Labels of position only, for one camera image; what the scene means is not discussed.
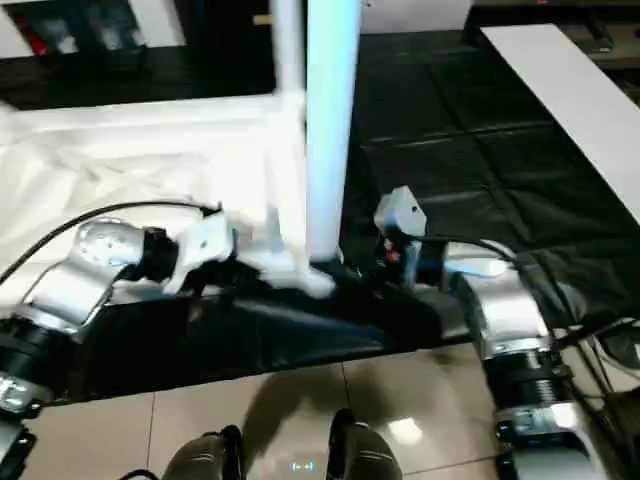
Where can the white plastic table leg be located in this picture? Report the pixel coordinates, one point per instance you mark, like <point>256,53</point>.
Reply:
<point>327,125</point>
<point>289,50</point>

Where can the white plastic table top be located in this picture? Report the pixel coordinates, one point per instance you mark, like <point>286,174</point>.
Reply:
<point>125,150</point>

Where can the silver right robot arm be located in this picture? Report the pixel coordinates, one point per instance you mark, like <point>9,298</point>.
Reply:
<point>505,305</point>

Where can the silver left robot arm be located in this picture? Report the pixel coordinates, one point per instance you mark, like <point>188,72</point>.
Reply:
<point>65,285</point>

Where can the black table mat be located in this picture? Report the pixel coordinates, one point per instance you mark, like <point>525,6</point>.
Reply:
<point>450,125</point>

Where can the dark right robot foot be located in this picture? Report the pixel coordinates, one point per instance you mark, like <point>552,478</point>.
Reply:
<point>362,447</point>

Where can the dark robot foot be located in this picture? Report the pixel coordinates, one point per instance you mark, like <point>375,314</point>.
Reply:
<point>362,447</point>
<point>205,455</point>

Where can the dark left robot foot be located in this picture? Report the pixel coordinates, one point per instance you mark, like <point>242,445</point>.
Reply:
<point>205,455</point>

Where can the glossy black box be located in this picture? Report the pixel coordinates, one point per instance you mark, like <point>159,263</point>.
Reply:
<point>225,50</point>

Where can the white flat board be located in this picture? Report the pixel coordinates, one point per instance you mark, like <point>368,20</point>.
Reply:
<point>575,100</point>

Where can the white cabinet with glass doors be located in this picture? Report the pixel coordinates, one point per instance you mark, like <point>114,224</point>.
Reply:
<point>160,20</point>

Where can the black monitor with red logo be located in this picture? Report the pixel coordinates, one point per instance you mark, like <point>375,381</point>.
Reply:
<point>550,12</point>

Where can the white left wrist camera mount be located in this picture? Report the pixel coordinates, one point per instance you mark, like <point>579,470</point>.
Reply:
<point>205,240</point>

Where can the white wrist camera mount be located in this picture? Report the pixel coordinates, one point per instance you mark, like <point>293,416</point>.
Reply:
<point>400,210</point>
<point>205,240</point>

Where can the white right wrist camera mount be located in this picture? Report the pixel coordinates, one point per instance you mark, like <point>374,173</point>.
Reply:
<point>400,210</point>

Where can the white panel with round mount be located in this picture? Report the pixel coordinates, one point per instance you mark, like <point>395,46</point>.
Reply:
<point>425,15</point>

